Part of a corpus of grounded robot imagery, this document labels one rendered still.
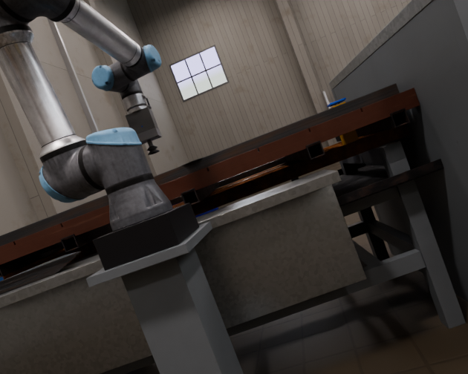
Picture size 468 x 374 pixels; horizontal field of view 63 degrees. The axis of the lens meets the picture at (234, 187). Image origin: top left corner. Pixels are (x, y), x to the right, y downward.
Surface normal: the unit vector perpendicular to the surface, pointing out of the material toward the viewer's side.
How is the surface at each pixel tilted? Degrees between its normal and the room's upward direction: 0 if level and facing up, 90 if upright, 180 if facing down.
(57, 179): 95
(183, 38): 90
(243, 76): 90
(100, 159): 88
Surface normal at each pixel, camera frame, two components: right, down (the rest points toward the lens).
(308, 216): -0.04, 0.07
